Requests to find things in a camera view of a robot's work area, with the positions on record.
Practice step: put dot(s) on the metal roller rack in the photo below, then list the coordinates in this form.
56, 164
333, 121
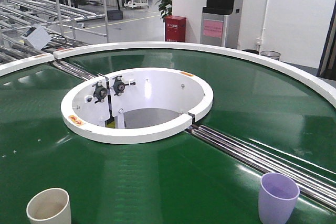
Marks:
22, 14

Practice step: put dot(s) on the lavender plastic cup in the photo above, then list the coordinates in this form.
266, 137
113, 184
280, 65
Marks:
278, 195

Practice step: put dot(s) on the beige plastic cup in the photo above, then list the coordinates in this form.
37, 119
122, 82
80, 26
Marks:
49, 206

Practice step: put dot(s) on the grey control box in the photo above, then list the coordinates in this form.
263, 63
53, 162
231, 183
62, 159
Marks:
36, 37

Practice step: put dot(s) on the green circular conveyor belt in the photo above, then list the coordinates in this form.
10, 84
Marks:
177, 180

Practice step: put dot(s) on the red fire extinguisher cabinet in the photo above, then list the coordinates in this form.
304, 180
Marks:
175, 28

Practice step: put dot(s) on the black silver water dispenser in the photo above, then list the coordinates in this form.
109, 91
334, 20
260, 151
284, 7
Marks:
215, 21

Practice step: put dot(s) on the wire mesh waste basket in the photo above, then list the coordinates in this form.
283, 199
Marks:
271, 54

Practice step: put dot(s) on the white outer conveyor rail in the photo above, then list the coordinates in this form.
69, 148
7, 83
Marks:
319, 86

